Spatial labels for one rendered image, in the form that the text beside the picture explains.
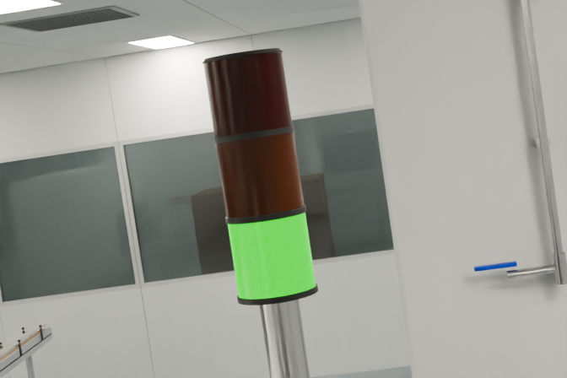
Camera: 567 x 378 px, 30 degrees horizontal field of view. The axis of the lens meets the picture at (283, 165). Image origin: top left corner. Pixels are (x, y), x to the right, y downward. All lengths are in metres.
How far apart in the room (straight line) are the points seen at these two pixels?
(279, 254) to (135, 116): 8.17
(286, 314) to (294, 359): 0.03
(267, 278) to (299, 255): 0.02
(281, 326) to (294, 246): 0.05
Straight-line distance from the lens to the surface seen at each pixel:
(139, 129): 8.79
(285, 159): 0.64
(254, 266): 0.64
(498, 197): 2.08
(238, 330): 8.86
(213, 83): 0.64
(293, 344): 0.66
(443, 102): 2.06
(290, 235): 0.64
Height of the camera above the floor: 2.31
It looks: 3 degrees down
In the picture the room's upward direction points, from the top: 8 degrees counter-clockwise
